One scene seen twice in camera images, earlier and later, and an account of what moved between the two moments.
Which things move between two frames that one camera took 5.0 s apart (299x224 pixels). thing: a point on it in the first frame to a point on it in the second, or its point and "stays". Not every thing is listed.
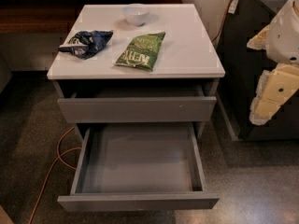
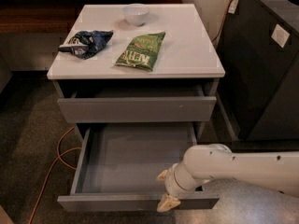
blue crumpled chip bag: [87, 44] stays
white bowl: [136, 14] stays
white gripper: [284, 41] to [170, 182]
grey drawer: [137, 167] stays
